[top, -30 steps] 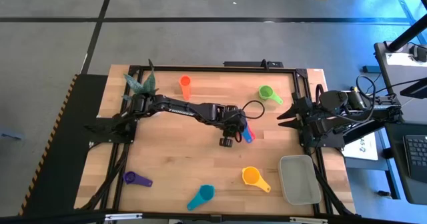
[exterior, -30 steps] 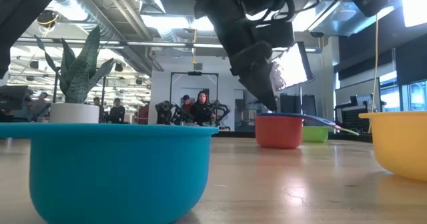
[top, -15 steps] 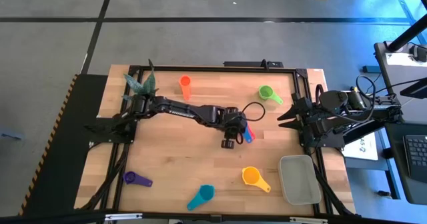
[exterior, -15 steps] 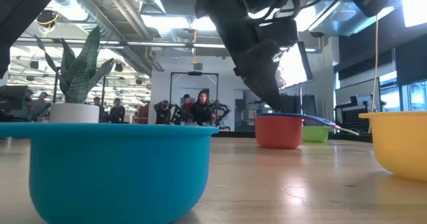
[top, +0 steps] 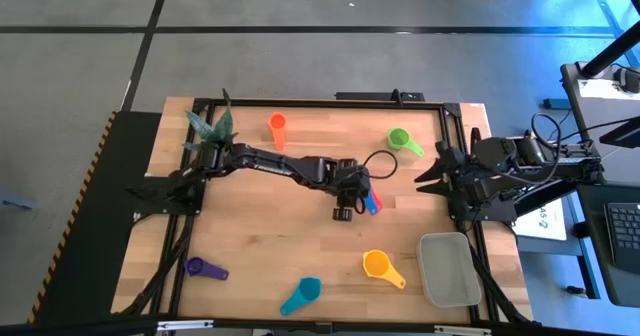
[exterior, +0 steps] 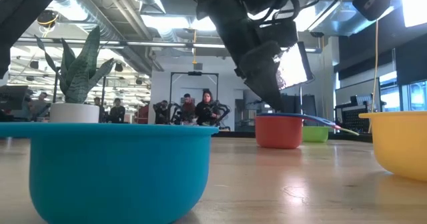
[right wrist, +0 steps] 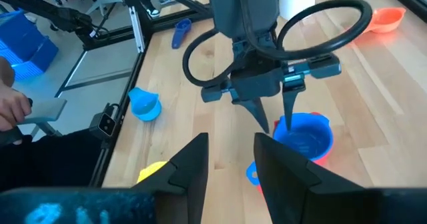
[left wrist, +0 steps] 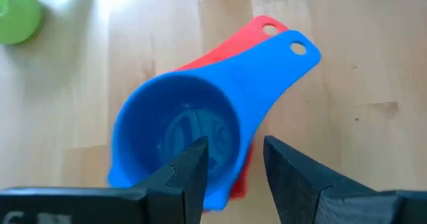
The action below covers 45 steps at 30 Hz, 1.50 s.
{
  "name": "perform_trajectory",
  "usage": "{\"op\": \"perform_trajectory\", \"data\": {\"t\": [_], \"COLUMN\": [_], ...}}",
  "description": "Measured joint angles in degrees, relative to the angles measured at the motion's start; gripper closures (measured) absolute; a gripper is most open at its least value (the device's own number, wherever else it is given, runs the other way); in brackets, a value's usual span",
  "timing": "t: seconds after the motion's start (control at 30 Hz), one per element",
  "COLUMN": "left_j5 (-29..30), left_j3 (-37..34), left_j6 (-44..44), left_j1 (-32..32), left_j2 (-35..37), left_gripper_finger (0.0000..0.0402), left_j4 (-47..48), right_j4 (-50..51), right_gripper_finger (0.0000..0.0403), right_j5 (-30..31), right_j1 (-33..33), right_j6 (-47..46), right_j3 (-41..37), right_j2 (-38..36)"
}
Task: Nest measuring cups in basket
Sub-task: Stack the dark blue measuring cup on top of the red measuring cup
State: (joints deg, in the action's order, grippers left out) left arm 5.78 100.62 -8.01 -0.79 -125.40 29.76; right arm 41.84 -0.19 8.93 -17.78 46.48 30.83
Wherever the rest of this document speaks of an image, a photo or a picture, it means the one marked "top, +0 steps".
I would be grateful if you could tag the dark laptop with keyboard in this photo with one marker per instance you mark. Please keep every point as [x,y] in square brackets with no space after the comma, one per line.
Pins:
[625,236]

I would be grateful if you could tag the black computer mouse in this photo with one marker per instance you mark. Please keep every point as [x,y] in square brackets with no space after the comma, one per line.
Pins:
[629,80]

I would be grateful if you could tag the green measuring cup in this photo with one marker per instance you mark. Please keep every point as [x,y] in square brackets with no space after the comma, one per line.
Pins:
[398,138]

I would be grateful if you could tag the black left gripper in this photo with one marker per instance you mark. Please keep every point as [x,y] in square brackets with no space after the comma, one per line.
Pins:
[350,181]

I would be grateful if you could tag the grey desk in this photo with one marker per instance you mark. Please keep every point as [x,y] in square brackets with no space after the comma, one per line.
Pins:
[595,111]

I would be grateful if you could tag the purple measuring cup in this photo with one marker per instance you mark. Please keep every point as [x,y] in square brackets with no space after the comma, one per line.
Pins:
[195,266]

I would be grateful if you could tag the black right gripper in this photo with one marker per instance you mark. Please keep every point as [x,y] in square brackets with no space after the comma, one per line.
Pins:
[460,176]

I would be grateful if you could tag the white plastic basket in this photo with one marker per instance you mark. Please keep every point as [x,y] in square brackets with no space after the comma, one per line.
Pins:
[447,271]

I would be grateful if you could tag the black hazard-striped floor mat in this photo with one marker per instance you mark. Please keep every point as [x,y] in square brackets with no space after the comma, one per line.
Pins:
[90,251]

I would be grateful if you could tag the black diagonal pole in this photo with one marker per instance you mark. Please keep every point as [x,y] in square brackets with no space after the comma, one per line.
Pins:
[612,51]

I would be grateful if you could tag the snake plant in white pot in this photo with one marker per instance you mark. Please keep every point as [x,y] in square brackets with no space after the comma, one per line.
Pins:
[222,126]

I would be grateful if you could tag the red and blue cups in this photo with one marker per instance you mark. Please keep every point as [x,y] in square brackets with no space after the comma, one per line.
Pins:
[371,206]

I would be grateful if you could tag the black aluminium table frame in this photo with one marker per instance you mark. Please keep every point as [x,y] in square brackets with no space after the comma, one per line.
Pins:
[325,104]

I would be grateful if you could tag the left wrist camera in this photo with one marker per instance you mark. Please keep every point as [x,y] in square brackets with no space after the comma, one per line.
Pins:
[342,213]

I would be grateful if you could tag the white paper sign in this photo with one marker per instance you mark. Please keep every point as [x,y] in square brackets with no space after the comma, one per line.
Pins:
[547,223]

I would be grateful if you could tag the white paper sheet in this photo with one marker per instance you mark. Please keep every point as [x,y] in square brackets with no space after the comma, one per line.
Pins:
[597,88]

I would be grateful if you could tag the black diagonal strut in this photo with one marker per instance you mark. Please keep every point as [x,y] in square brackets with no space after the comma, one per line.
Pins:
[545,201]

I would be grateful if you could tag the black floor plug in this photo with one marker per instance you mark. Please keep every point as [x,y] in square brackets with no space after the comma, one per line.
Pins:
[576,290]

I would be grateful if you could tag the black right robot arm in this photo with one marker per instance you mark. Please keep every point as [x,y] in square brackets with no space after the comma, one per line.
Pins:
[520,166]

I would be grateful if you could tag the black bar mount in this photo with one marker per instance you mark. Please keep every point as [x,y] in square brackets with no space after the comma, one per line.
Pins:
[370,96]

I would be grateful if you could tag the teal measuring cup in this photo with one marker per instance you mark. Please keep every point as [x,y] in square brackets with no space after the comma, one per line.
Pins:
[309,288]

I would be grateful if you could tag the yellow measuring cup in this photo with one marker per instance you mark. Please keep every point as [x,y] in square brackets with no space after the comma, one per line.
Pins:
[376,264]

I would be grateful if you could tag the orange measuring cup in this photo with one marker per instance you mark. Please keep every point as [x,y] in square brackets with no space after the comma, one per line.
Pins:
[276,122]

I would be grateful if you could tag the black monitor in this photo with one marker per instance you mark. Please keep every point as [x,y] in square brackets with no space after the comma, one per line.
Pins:
[622,133]

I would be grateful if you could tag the silver metal bracket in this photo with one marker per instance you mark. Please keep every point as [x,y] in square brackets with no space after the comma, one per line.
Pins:
[462,330]
[185,325]

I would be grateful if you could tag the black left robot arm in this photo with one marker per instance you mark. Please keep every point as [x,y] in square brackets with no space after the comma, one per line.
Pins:
[280,166]

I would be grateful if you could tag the blue metal bar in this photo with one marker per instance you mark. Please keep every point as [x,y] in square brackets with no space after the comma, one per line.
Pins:
[556,104]

